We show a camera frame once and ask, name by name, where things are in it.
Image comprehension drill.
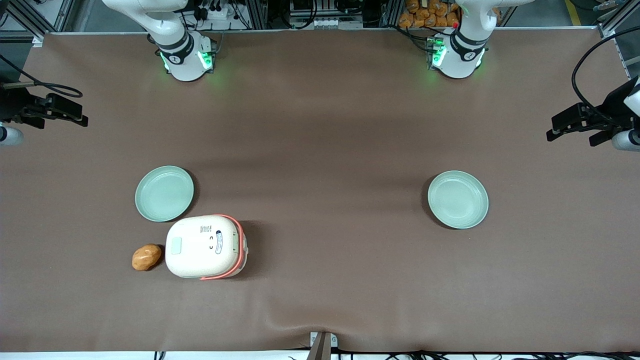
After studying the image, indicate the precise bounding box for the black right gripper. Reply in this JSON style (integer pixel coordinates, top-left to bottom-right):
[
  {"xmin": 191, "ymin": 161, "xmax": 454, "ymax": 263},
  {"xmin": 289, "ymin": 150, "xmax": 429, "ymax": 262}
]
[{"xmin": 0, "ymin": 89, "xmax": 90, "ymax": 129}]

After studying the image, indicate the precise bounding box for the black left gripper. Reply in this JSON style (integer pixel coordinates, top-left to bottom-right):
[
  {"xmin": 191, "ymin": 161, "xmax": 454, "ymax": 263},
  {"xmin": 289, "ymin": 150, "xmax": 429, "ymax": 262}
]
[{"xmin": 546, "ymin": 75, "xmax": 640, "ymax": 147}]

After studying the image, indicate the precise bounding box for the pale green plate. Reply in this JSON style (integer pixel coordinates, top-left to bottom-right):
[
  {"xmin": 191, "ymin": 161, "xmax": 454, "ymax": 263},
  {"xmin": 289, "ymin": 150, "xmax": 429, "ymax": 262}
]
[
  {"xmin": 135, "ymin": 165, "xmax": 195, "ymax": 223},
  {"xmin": 427, "ymin": 170, "xmax": 490, "ymax": 230}
]

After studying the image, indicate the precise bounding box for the brown potato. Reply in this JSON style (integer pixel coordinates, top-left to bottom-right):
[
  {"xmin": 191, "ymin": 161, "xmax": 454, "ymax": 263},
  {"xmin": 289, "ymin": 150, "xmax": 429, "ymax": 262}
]
[{"xmin": 132, "ymin": 243, "xmax": 163, "ymax": 272}]

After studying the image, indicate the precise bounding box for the white power strip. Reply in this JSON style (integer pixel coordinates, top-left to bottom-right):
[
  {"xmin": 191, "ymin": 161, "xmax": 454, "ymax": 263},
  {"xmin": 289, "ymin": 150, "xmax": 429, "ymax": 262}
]
[{"xmin": 196, "ymin": 0, "xmax": 237, "ymax": 21}]

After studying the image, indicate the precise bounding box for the brown table cover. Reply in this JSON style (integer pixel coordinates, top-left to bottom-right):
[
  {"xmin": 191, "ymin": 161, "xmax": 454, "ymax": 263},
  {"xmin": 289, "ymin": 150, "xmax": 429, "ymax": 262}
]
[{"xmin": 0, "ymin": 27, "xmax": 640, "ymax": 354}]

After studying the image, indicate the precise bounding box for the white terminal block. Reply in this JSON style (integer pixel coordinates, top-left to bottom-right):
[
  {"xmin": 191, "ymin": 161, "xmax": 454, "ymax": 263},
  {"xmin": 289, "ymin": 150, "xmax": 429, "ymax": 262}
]
[{"xmin": 289, "ymin": 14, "xmax": 364, "ymax": 30}]

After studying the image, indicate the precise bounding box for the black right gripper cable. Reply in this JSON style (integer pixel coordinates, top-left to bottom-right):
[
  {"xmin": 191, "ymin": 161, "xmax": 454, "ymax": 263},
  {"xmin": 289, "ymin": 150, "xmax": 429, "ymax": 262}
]
[{"xmin": 0, "ymin": 54, "xmax": 84, "ymax": 99}]

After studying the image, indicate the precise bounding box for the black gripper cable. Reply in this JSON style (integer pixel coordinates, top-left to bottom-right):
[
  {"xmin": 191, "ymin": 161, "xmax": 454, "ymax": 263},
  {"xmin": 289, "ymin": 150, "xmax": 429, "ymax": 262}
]
[
  {"xmin": 0, "ymin": 54, "xmax": 84, "ymax": 99},
  {"xmin": 571, "ymin": 32, "xmax": 640, "ymax": 127}
]

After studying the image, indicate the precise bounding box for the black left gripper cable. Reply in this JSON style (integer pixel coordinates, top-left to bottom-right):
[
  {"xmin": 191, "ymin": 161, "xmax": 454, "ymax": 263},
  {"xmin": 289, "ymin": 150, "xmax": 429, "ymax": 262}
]
[{"xmin": 571, "ymin": 32, "xmax": 640, "ymax": 127}]

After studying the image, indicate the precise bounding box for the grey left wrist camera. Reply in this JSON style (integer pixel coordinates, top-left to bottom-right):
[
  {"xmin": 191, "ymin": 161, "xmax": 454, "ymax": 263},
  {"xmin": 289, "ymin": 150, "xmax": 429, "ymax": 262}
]
[{"xmin": 611, "ymin": 129, "xmax": 640, "ymax": 152}]

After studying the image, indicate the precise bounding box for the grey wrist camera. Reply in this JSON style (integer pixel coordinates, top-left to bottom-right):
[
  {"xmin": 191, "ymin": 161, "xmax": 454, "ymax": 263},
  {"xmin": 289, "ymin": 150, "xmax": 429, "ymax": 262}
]
[
  {"xmin": 0, "ymin": 126, "xmax": 24, "ymax": 147},
  {"xmin": 611, "ymin": 129, "xmax": 640, "ymax": 152}
]

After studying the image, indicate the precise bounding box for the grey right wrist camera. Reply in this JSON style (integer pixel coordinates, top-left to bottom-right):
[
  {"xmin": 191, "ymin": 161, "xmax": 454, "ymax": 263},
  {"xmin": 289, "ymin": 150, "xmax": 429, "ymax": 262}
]
[{"xmin": 0, "ymin": 126, "xmax": 24, "ymax": 147}]

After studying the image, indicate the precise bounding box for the aluminium frame profile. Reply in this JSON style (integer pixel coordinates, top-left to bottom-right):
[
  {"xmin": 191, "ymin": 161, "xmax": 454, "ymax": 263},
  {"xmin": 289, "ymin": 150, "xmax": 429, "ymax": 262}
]
[
  {"xmin": 0, "ymin": 0, "xmax": 76, "ymax": 47},
  {"xmin": 597, "ymin": 0, "xmax": 640, "ymax": 40}
]

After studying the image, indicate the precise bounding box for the white rice cooker pink handle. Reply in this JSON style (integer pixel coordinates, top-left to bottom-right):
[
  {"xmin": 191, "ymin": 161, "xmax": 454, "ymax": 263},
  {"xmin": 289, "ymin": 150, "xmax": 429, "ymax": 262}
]
[{"xmin": 165, "ymin": 214, "xmax": 249, "ymax": 281}]

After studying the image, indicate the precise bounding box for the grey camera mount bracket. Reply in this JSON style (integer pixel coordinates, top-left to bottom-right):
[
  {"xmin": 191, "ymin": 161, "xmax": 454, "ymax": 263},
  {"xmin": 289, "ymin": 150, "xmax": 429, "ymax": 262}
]
[{"xmin": 309, "ymin": 331, "xmax": 339, "ymax": 360}]

